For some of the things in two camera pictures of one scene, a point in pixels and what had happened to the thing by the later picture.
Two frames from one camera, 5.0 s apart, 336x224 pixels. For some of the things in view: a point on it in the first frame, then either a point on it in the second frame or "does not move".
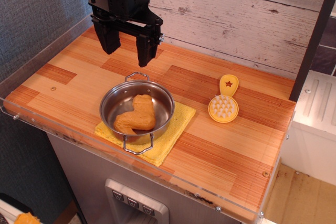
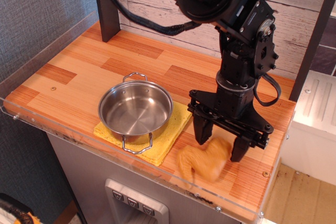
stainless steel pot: x=137 y=109 does not move
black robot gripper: x=127 y=7 -> x=231 y=105
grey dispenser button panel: x=128 y=205 does not move
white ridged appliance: x=311 y=148 does not move
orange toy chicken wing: x=141 y=117 -> x=208 y=161
